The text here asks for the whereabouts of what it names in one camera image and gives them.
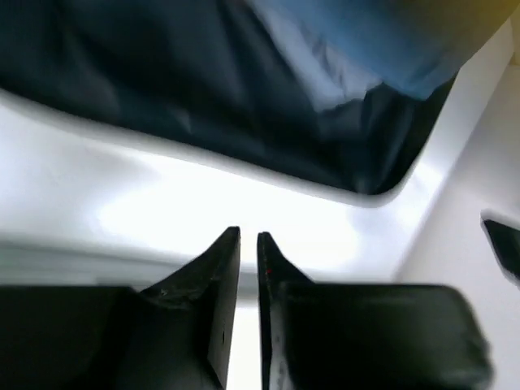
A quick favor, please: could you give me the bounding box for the yellow suitcase with grey lining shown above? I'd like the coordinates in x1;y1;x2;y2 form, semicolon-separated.
0;0;520;197

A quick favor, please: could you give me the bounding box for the light blue shirt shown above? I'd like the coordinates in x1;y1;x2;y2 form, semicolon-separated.
243;0;460;102

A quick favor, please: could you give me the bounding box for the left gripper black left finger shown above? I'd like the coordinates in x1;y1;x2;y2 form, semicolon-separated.
1;227;241;389

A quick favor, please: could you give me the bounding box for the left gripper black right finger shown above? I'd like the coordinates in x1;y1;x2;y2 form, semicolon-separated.
257;232;494;389

